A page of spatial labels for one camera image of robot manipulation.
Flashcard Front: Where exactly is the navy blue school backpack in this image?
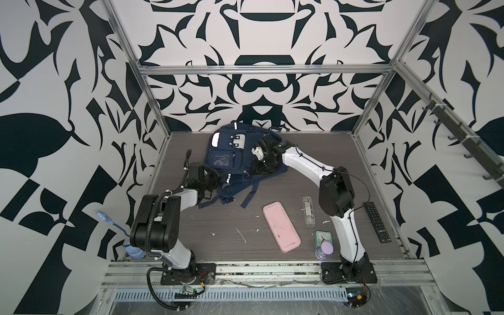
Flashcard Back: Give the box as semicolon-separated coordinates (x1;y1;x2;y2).
198;121;287;209

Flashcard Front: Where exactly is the pink pencil case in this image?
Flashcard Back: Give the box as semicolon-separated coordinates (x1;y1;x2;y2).
262;202;301;253

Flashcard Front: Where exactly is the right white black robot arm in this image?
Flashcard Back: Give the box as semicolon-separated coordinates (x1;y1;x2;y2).
251;135;377;284

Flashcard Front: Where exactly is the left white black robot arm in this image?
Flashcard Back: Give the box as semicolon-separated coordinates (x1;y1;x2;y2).
130;163;221;270

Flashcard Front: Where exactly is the small green square clock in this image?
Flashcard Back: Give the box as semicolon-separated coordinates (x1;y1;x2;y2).
314;230;333;248

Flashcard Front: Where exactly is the purple cylindrical container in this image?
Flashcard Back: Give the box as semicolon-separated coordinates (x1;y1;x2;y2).
315;240;334;261

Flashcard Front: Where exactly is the black remote control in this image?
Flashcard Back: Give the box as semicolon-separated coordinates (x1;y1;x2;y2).
363;202;392;244

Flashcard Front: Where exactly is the small green circuit board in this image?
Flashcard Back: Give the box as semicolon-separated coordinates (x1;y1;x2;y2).
345;286;371;308

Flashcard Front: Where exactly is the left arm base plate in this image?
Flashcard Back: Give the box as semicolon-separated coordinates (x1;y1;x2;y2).
160;263;217;286

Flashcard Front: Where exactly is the left black corrugated cable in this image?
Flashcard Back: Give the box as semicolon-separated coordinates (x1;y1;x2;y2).
146;267;198;311

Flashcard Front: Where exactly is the aluminium frame rail base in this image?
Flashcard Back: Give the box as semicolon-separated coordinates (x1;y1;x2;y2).
90;259;451;314

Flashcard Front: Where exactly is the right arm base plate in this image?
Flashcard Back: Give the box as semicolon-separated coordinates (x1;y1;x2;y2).
320;261;378;285

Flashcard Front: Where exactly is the black wall hook rack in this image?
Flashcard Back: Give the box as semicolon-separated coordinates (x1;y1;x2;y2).
423;93;503;188

